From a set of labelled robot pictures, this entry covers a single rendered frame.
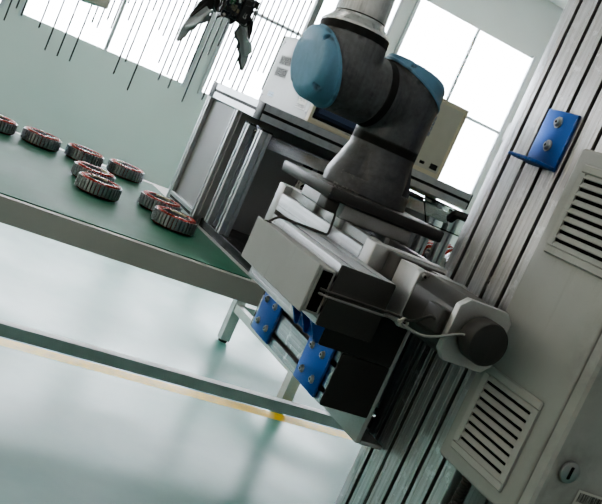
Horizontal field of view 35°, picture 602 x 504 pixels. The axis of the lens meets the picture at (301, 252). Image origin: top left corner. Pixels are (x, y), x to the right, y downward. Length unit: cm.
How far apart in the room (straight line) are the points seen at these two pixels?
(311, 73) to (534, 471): 68
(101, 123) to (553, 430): 775
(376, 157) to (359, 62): 16
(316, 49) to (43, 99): 723
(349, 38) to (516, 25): 885
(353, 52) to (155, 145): 745
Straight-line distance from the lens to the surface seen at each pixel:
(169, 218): 225
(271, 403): 330
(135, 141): 885
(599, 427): 123
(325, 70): 146
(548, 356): 125
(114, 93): 874
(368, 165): 155
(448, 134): 264
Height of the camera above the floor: 111
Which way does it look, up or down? 7 degrees down
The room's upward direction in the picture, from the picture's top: 24 degrees clockwise
